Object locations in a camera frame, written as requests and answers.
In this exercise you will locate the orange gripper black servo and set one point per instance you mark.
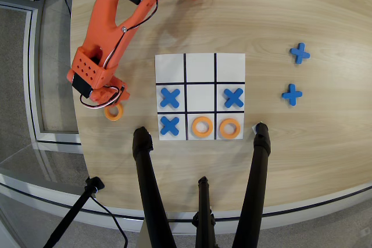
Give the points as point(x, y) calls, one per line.
point(121, 95)

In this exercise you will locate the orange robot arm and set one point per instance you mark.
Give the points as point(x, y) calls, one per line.
point(104, 21)

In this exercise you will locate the blue foam cross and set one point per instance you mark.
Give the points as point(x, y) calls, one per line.
point(292, 95)
point(170, 97)
point(169, 126)
point(300, 53)
point(234, 97)

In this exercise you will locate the thick black tripod leg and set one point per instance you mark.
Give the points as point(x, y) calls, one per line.
point(148, 181)
point(255, 181)

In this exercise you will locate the white tic-tac-toe paper board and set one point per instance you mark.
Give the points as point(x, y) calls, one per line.
point(200, 68)

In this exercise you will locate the thin black stand pole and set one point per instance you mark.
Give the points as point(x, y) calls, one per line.
point(69, 216)

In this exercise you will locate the thin black tripod leg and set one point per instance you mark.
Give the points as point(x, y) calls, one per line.
point(205, 210)

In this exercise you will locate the small white paper tag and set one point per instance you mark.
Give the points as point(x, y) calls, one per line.
point(253, 128)

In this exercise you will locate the white metal floor frame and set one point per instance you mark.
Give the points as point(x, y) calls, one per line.
point(30, 56)

